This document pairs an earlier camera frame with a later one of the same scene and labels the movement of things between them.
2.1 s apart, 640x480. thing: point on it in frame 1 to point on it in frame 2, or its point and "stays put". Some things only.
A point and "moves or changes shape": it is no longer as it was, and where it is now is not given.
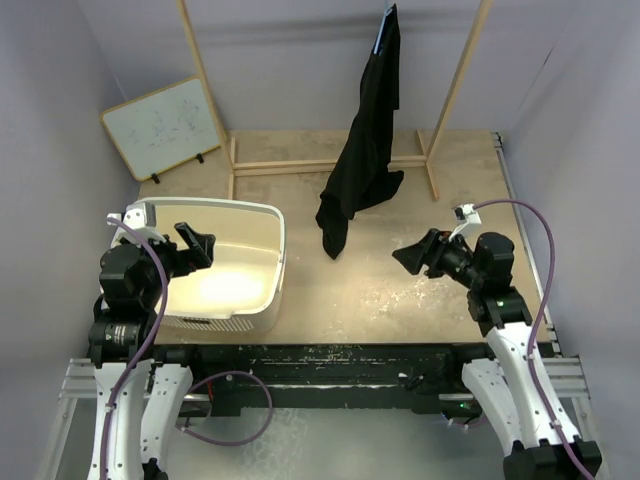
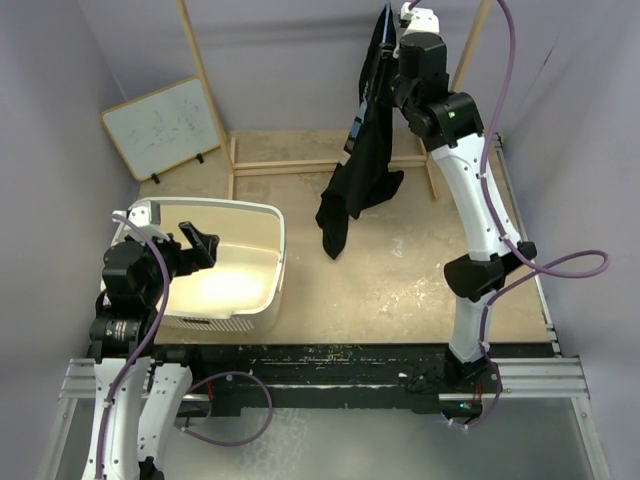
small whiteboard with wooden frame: (163, 129) stays put
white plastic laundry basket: (241, 290) stays put
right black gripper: (436, 243) to (388, 61)
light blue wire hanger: (386, 12) moves or changes shape
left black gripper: (200, 252) stays put
